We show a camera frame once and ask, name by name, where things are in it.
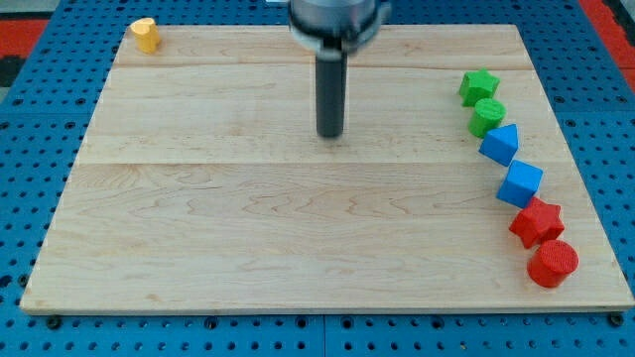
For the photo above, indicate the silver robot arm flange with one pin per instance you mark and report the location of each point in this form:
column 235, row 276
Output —
column 340, row 26

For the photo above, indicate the black cylindrical pointer rod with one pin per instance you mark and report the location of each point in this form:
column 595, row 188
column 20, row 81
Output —
column 330, row 66

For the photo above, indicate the light wooden board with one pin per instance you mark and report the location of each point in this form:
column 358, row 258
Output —
column 202, row 188

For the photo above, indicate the green cylinder block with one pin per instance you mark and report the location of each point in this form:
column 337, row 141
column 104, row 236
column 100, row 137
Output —
column 488, row 113

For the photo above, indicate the blue triangular prism block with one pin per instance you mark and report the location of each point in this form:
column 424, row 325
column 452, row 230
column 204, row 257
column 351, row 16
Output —
column 501, row 144

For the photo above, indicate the green star block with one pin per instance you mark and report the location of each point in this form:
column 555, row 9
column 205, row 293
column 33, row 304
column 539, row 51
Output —
column 476, row 85

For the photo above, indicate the blue cube block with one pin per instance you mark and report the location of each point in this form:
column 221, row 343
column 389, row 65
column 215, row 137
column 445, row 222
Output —
column 520, row 184

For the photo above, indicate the yellow heart block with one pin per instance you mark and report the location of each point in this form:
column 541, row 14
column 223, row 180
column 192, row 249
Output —
column 146, row 35

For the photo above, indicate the red star block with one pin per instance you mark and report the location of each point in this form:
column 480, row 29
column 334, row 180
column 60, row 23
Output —
column 537, row 223

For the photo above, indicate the red cylinder block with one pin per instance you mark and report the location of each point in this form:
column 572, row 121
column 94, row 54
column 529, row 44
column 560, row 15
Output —
column 552, row 263

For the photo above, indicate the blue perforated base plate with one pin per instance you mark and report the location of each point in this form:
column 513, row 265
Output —
column 45, row 114

